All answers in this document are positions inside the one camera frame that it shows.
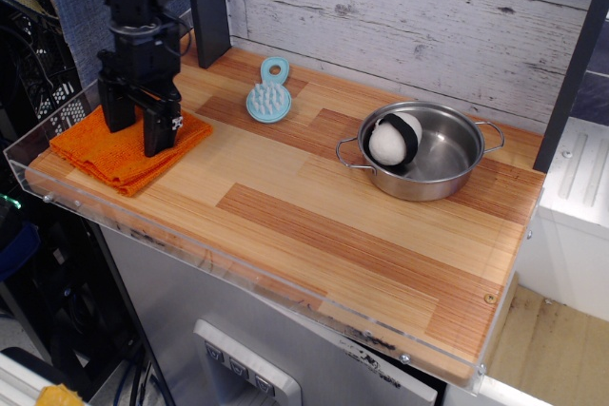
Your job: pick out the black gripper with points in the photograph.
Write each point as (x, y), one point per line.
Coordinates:
(140, 71)

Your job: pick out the orange cloth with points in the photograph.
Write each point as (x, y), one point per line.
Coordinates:
(118, 159)

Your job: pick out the dark grey left post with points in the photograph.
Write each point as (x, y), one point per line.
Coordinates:
(211, 27)

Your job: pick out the dark grey right post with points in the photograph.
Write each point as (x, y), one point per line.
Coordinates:
(574, 75)

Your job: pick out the small stainless steel pot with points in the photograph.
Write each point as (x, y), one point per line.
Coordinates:
(452, 146)

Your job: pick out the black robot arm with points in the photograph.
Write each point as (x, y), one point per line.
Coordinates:
(138, 13)

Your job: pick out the light blue scrub brush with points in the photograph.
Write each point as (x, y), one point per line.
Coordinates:
(270, 101)

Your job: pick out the white toy sink unit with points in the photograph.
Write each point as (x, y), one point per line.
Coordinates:
(564, 255)

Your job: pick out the white ball with black band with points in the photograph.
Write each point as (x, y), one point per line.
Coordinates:
(395, 139)

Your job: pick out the silver toy dispenser panel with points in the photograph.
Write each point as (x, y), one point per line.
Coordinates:
(240, 376)

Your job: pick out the clear acrylic table guard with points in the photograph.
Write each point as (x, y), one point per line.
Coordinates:
(288, 213)

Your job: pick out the dark grey post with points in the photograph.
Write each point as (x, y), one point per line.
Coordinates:
(211, 27)
(574, 75)

